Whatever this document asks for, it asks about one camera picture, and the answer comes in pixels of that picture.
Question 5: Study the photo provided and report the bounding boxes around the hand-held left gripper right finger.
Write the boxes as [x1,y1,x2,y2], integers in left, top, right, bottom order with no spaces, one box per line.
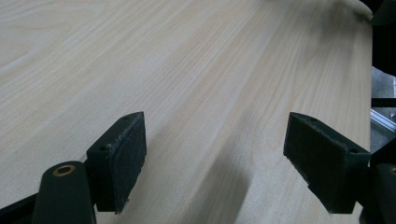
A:
[282,111,372,215]

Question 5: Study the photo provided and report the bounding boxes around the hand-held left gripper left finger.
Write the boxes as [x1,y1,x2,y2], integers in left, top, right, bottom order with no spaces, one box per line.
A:
[86,111,148,215]

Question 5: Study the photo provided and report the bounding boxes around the black metal bar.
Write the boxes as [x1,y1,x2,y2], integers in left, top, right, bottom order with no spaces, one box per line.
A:
[371,97,396,108]

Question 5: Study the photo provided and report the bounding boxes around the silver metal rail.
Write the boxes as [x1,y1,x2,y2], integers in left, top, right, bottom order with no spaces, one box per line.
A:
[370,109,396,134]

